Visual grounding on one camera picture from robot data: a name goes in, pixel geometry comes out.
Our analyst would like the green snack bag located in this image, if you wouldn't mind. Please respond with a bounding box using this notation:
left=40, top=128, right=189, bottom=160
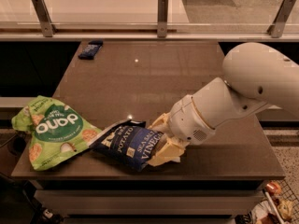
left=11, top=96, right=101, bottom=171

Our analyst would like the right metal railing bracket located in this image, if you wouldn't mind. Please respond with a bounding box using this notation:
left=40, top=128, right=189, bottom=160
left=267, top=0, right=297, bottom=38

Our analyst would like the middle metal railing bracket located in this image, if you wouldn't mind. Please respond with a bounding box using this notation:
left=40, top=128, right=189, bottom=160
left=157, top=0, right=168, bottom=38

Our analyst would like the left metal railing bracket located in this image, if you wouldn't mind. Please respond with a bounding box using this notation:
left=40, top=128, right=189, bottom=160
left=31, top=0, right=56, bottom=37

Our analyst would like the dark blue rxbar wrapper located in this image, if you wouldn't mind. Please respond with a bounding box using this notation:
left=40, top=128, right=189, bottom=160
left=78, top=40, right=103, bottom=60

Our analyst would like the blue potato chip bag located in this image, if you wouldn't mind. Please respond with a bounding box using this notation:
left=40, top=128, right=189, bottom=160
left=90, top=119, right=164, bottom=172

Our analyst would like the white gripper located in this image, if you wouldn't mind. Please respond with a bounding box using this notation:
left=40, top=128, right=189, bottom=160
left=147, top=95, right=216, bottom=166

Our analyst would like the glass railing panel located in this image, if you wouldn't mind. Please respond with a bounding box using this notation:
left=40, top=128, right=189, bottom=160
left=0, top=0, right=299, bottom=35

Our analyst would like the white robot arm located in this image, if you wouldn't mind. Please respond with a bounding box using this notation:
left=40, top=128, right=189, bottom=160
left=149, top=43, right=299, bottom=166

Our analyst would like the metal railing bracket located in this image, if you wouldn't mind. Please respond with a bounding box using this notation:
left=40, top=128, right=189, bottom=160
left=267, top=0, right=297, bottom=38
left=157, top=0, right=168, bottom=38
left=31, top=0, right=56, bottom=37

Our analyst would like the wire basket with snacks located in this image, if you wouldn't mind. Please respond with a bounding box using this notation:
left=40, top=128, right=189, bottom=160
left=249, top=180, right=299, bottom=224

